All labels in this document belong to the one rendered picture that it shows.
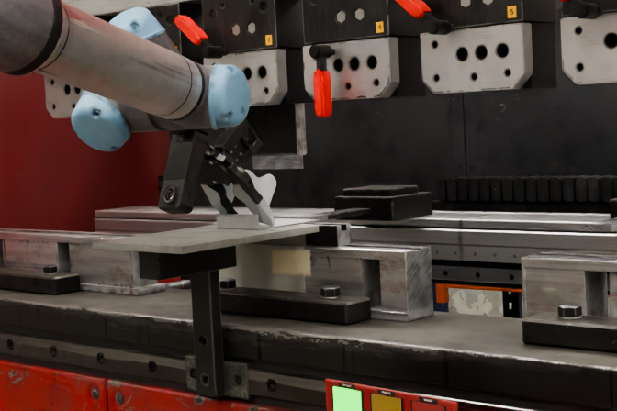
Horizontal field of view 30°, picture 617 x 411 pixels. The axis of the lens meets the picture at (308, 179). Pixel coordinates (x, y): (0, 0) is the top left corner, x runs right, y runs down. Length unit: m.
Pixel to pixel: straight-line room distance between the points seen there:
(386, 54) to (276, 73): 0.20
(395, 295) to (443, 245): 0.29
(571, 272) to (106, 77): 0.59
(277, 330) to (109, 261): 0.52
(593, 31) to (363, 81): 0.34
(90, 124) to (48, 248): 0.71
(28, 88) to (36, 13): 1.37
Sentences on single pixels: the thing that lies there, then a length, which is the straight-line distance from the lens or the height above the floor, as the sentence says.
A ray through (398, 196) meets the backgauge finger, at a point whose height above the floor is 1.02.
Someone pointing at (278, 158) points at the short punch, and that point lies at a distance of 1.70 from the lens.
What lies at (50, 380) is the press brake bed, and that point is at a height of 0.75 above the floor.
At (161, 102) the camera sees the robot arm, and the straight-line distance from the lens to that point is 1.29.
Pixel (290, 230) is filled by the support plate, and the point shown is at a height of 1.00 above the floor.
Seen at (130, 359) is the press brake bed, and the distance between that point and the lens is 1.77.
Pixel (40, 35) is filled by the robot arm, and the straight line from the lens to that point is 1.10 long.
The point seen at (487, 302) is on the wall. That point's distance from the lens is 6.32.
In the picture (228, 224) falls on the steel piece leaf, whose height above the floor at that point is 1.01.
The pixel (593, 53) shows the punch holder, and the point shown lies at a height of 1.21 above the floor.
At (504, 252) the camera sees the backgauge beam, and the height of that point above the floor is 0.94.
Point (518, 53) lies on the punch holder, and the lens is 1.40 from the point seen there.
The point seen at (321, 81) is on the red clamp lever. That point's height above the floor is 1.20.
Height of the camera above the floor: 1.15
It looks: 3 degrees down
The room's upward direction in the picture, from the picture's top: 3 degrees counter-clockwise
